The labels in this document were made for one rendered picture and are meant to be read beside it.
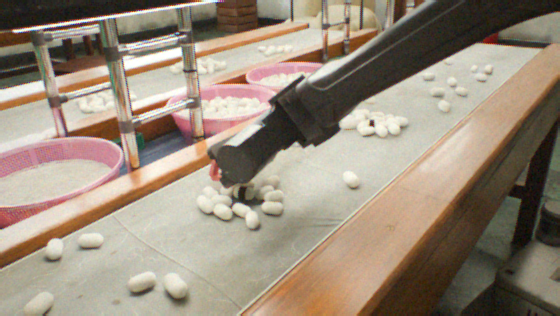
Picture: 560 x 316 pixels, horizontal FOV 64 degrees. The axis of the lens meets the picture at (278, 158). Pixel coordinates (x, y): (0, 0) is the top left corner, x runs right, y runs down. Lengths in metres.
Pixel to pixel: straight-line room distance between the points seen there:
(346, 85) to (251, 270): 0.26
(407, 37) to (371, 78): 0.07
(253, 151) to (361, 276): 0.19
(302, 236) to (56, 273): 0.32
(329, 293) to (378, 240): 0.12
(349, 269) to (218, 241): 0.19
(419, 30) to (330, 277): 0.28
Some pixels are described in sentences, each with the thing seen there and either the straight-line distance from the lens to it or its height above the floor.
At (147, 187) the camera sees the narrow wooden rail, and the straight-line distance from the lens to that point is 0.76.
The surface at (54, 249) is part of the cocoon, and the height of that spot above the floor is 0.76.
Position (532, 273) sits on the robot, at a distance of 1.09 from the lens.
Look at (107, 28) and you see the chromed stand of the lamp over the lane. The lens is 0.74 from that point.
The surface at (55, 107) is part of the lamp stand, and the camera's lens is 0.99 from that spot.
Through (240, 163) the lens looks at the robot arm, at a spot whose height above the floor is 0.86.
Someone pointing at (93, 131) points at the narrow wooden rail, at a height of 0.75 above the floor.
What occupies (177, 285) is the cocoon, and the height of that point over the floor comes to 0.76.
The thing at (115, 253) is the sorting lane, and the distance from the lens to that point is 0.65.
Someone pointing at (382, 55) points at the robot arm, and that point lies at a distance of 0.42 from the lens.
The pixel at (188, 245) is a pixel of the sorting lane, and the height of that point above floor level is 0.74.
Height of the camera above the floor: 1.10
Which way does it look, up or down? 25 degrees down
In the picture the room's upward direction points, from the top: 2 degrees counter-clockwise
